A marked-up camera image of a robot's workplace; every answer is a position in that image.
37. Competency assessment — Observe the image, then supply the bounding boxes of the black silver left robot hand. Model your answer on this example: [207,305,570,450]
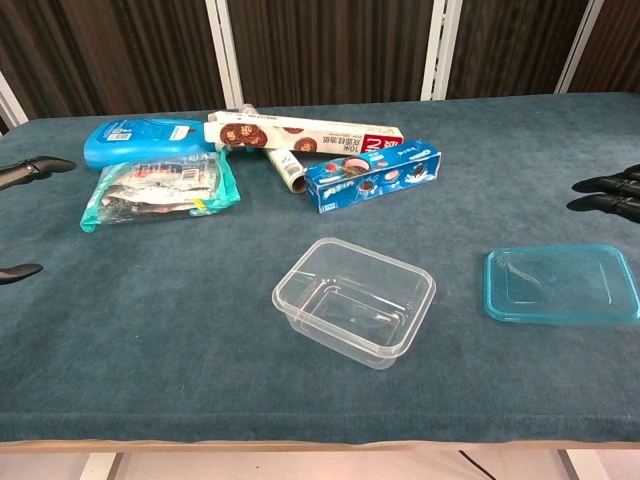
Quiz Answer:
[0,155,78,287]

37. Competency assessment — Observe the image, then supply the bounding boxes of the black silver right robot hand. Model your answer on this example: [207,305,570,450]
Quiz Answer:
[566,163,640,225]

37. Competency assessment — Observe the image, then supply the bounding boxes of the blue Oreo cookie box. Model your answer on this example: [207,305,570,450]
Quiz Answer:
[303,138,443,215]

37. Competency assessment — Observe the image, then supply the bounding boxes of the long white baking paper box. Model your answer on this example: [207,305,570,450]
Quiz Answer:
[203,110,405,156]

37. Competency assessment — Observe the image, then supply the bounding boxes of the blue detergent bottle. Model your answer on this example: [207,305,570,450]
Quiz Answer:
[82,118,214,173]

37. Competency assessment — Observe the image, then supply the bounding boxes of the clear snack bag green edges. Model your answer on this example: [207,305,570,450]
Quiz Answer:
[79,151,242,234]

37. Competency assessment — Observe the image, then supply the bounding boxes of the blue table cloth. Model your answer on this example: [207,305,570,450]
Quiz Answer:
[0,92,640,447]

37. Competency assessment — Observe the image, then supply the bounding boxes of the cling film roll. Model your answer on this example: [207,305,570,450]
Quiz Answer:
[238,103,309,195]

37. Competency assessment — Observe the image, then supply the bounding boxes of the white table leg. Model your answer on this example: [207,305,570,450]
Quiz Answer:
[78,451,125,480]
[556,448,602,480]

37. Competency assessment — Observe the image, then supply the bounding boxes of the white partition post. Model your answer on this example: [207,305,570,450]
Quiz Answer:
[0,69,29,127]
[204,0,246,111]
[553,0,606,95]
[420,0,464,102]

